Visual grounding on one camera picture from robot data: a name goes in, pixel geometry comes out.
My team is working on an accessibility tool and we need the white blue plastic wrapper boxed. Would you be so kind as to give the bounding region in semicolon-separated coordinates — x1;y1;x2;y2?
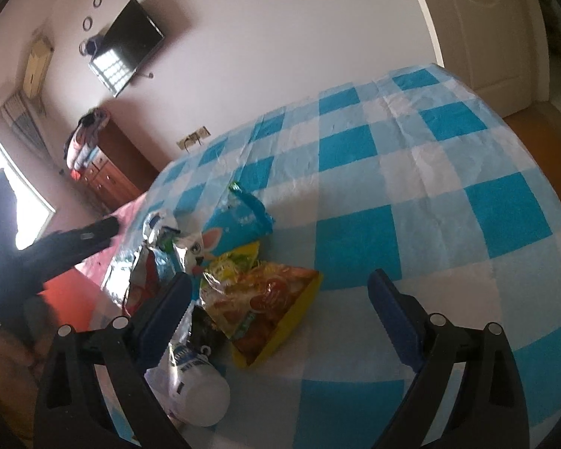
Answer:
144;303;232;428

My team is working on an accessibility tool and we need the window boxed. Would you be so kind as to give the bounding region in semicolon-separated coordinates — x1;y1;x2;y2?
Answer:
0;142;55;250

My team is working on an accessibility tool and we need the pink printed bed sheet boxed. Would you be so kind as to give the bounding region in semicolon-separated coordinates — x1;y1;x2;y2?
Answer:
76;193;147;288

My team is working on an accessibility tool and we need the red chip bag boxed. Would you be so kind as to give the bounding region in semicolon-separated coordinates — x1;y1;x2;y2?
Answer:
122;245;160;316

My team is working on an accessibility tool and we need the folded blankets pile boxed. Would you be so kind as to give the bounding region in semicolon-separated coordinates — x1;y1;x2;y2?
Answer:
64;107;111;173

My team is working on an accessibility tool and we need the brown wooden cabinet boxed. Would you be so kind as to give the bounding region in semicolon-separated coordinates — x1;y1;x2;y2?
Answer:
79;120;159;211

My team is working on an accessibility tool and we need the patterned curtain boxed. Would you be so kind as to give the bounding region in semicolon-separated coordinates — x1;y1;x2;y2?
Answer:
0;91;58;169

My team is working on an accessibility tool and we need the yellow red snack bag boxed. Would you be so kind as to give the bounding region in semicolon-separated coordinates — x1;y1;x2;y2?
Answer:
200;262;323;368

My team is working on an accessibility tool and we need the white air conditioner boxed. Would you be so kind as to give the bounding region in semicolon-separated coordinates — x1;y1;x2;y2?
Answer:
22;37;53;100

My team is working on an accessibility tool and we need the blue rabbit snack bag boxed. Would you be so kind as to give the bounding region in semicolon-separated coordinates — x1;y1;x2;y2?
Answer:
172;181;275;277

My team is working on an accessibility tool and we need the blue white checkered cloth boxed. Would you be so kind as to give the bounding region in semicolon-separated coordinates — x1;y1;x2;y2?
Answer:
105;65;561;448

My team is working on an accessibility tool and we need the white door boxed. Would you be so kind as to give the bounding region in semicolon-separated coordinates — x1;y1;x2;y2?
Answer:
417;0;550;117

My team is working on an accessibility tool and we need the wall power outlet strip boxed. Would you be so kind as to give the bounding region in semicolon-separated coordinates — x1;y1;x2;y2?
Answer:
177;127;211;151

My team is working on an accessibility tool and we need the blue wall ornament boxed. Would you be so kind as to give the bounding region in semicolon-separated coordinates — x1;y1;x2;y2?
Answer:
78;34;104;57

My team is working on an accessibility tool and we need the ring wall decoration left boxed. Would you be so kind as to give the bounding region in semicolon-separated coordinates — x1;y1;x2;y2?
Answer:
82;16;93;31

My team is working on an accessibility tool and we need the black wall television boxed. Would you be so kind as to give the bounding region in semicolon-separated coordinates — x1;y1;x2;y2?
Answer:
89;0;165;97

